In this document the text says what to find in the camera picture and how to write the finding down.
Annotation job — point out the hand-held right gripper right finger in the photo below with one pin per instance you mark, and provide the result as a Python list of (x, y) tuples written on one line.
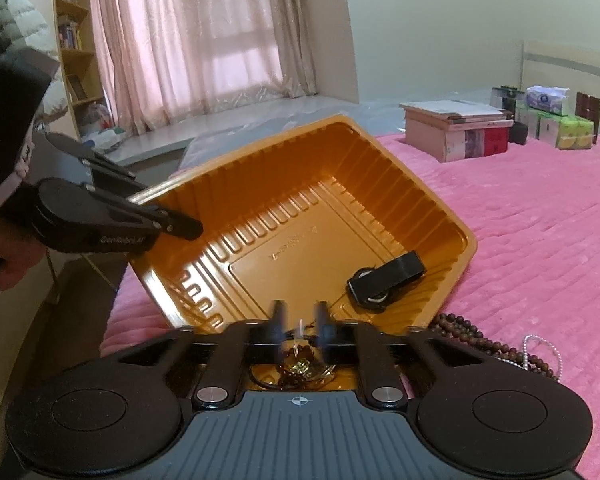
[(322, 325)]

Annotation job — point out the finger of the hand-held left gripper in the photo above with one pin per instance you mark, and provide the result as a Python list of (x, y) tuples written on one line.
[(80, 152), (180, 225)]

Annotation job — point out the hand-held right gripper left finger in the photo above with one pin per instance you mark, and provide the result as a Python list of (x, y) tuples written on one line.
[(279, 325)]

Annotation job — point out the orange plastic tray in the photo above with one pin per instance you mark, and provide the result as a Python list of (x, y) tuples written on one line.
[(280, 210)]

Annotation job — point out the person's left forearm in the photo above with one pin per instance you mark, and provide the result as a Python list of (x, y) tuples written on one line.
[(10, 100)]

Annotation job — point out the person's left hand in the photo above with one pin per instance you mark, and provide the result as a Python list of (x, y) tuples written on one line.
[(10, 260)]

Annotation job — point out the white plastic bag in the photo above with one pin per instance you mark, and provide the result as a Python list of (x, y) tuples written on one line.
[(102, 127)]

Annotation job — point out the wooden bookshelf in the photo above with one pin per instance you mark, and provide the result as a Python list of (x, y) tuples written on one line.
[(80, 67)]

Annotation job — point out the pale pink curtain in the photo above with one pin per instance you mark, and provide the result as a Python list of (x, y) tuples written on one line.
[(180, 35)]

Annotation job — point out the pink box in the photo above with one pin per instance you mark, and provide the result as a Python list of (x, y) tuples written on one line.
[(425, 137)]

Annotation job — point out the pink ribbed blanket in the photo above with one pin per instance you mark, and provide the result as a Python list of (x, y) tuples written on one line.
[(530, 235)]

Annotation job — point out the patterned box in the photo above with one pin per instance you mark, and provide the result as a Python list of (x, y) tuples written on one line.
[(466, 144)]

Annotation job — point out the red box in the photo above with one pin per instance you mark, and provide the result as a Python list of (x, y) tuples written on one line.
[(497, 141)]

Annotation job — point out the white carton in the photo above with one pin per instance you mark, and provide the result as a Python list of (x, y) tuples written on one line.
[(528, 122), (547, 130)]

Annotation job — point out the black round container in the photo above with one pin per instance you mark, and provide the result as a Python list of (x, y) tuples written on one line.
[(507, 100)]

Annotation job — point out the green tissue box pack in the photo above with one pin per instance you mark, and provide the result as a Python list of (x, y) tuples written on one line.
[(575, 132)]

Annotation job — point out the white tissue pack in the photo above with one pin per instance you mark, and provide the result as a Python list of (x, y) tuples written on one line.
[(547, 100)]

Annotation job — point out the dark brown box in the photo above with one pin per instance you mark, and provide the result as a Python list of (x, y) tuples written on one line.
[(589, 110)]

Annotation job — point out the plastic covered headboard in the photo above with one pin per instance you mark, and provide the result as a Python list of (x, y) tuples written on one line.
[(570, 60)]

